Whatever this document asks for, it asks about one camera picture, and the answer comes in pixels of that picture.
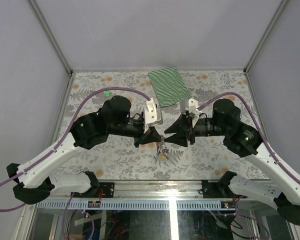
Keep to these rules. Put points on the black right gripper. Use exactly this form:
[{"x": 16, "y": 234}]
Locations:
[{"x": 183, "y": 126}]

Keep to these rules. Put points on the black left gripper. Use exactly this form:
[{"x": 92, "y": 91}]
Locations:
[{"x": 151, "y": 136}]

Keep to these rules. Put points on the large metal keyring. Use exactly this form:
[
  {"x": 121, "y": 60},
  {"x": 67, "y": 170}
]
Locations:
[{"x": 162, "y": 149}]

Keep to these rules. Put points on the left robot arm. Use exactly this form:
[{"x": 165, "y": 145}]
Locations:
[{"x": 36, "y": 181}]

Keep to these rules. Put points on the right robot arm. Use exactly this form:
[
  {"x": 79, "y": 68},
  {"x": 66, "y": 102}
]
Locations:
[{"x": 283, "y": 194}]

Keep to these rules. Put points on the green white striped cloth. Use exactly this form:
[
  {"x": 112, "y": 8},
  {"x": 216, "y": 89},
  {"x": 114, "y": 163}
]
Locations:
[{"x": 169, "y": 86}]

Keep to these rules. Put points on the green tag key far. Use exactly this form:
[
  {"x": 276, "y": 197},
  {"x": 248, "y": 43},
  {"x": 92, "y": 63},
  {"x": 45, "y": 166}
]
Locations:
[{"x": 106, "y": 94}]

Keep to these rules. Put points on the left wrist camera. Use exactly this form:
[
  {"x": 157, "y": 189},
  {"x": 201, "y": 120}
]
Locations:
[{"x": 152, "y": 115}]

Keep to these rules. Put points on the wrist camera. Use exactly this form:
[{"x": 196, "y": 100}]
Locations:
[
  {"x": 152, "y": 115},
  {"x": 190, "y": 107}
]

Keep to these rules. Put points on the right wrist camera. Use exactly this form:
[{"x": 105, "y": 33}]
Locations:
[{"x": 190, "y": 107}]

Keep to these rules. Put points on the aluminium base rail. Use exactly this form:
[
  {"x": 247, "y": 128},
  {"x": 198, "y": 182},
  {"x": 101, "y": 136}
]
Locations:
[{"x": 150, "y": 190}]

